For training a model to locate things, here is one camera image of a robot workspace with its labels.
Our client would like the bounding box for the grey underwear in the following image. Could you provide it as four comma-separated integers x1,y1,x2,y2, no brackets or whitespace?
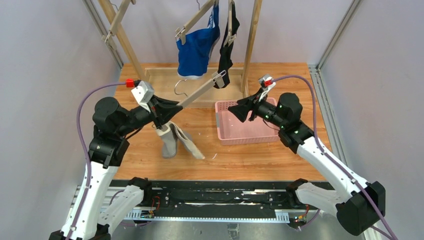
155,121,205,160

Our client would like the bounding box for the beige clip hanger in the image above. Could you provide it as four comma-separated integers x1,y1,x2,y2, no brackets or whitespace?
104,0,137,44
223,0,237,46
151,70,231,131
175,0,219,45

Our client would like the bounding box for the blue underwear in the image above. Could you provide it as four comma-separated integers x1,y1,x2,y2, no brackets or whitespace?
176,5,221,79

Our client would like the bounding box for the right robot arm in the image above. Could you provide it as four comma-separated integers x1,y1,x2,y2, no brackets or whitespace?
228,90,386,236

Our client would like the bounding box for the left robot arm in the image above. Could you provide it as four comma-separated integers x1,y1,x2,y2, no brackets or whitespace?
49,96,183,240

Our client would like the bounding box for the black underwear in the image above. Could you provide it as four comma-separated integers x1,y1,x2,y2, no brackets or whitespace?
214,6,240,89

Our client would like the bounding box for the empty beige clip hanger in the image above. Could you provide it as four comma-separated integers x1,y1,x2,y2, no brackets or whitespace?
104,0,137,44

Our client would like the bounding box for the wooden clothes rack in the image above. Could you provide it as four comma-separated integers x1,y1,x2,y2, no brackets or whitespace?
98,0,262,108

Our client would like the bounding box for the pink plastic basket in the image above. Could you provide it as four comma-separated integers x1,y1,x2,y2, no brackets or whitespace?
215,100,280,146

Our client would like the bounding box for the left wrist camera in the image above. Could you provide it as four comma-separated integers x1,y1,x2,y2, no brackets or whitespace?
125,78,155,113

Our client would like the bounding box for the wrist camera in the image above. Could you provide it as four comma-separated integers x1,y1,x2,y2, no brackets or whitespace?
258,74,276,101
125,78,155,113

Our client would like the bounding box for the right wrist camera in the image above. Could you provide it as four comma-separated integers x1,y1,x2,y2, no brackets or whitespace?
258,74,276,101

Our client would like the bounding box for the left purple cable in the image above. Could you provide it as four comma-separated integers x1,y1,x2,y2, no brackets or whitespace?
64,81,153,240

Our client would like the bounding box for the purple cable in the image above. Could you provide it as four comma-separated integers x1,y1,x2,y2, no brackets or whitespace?
64,81,153,240
271,74,400,240

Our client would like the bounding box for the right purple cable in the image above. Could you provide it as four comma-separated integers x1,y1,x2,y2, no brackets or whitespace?
271,74,400,240

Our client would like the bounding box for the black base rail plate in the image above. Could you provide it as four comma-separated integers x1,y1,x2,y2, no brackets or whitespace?
109,179,334,220

